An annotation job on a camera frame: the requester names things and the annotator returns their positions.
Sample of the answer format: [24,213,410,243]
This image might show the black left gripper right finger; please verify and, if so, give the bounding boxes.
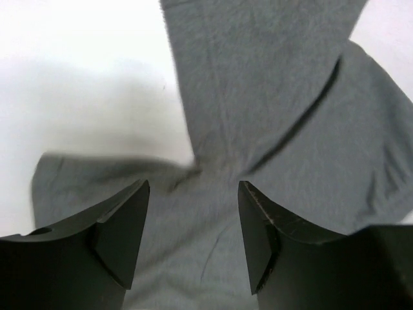
[238,181,412,310]

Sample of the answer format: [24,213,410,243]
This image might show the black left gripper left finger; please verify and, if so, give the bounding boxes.
[1,181,150,309]

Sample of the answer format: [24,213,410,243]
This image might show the grey shorts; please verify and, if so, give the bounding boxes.
[32,1,412,309]

